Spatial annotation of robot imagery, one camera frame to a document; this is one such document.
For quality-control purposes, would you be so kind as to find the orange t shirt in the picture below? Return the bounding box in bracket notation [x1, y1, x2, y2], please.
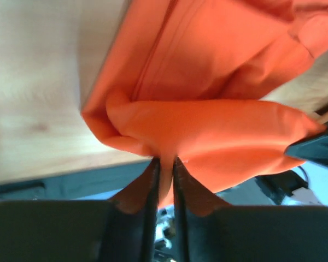
[81, 1, 328, 207]

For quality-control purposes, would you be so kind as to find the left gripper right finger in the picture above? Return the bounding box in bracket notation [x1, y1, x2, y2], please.
[173, 159, 328, 261]

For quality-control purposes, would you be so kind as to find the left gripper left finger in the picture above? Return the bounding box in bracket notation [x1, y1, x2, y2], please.
[0, 158, 160, 261]

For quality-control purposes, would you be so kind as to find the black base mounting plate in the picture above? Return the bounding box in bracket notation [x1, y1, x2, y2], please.
[0, 160, 149, 201]

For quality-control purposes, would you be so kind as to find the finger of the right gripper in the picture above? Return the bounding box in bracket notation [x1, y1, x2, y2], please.
[285, 130, 328, 167]

